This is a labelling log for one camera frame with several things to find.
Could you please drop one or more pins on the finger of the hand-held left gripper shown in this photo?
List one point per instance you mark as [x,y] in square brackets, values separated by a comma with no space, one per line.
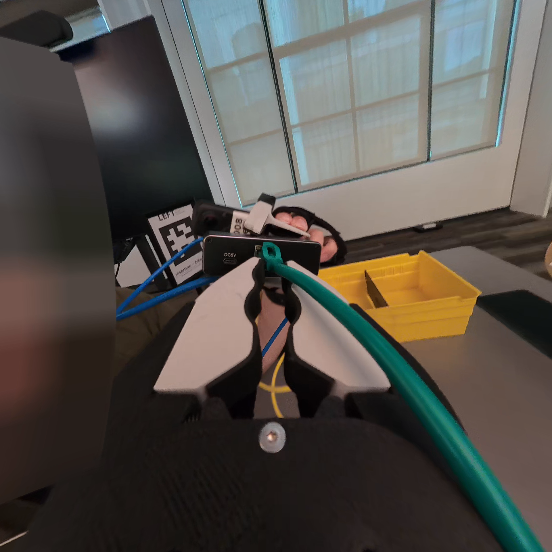
[256,220]

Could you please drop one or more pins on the black door stop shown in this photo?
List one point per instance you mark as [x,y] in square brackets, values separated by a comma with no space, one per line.
[427,227]

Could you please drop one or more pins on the black network switch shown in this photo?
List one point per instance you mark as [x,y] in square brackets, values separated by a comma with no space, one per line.
[215,258]

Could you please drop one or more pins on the black monitor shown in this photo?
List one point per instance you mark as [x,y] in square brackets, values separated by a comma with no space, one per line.
[138,129]

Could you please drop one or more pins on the person's left hand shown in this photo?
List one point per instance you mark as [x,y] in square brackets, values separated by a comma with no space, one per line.
[297,221]

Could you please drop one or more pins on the white glass panel door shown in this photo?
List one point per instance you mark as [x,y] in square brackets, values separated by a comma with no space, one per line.
[388,207]

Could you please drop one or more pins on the black bin divider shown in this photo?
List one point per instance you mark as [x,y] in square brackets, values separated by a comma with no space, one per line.
[375,293]

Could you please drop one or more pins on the yellow plastic bin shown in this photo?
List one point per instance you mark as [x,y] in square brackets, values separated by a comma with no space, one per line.
[431,319]

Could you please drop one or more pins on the black monitor stand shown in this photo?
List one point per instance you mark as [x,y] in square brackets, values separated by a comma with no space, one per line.
[149,258]

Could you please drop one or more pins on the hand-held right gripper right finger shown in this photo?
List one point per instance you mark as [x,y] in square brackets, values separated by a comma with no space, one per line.
[336,345]

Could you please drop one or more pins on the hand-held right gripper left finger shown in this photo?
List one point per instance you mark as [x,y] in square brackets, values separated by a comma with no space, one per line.
[207,332]

